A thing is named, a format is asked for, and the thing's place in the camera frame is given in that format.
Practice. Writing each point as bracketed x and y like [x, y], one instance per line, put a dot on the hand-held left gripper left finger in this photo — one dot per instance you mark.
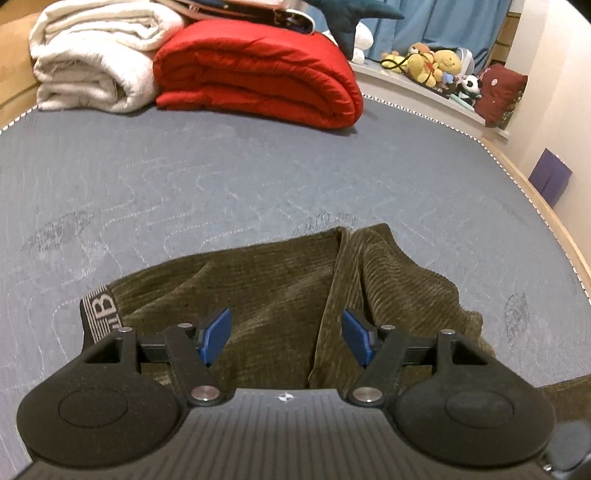
[216, 336]

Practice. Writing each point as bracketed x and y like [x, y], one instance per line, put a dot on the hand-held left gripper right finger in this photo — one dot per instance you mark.
[356, 337]

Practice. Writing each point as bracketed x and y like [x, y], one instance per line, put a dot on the grey quilted mattress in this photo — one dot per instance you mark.
[231, 175]

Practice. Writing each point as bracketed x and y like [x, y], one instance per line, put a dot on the white window sill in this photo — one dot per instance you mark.
[415, 97]

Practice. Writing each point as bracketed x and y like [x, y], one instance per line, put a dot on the folded red quilt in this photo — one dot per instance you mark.
[258, 78]

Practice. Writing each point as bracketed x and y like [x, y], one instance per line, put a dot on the panda plush toy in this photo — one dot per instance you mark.
[471, 86]

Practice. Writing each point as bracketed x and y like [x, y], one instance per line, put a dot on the yellow plush toy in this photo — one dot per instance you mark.
[418, 64]

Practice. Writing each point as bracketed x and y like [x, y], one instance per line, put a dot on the dark red pillow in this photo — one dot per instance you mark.
[501, 94]

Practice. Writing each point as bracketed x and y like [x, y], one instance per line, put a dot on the yellow plush bear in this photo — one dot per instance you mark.
[447, 61]

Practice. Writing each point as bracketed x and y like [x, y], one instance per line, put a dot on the white plush toy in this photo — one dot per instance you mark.
[362, 39]

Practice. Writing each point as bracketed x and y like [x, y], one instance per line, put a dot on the folded white blanket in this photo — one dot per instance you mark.
[92, 50]

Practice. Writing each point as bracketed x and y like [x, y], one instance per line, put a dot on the dark teal shark plush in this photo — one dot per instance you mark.
[344, 18]

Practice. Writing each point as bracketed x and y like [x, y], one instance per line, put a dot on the blue curtain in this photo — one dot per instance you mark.
[429, 23]

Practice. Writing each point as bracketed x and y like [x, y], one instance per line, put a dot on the pink and navy cloth bundle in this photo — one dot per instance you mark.
[231, 11]

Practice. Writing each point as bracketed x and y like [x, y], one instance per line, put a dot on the tan wooden headboard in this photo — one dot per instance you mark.
[14, 69]

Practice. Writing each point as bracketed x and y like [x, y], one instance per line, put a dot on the wooden bed frame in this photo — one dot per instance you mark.
[535, 194]

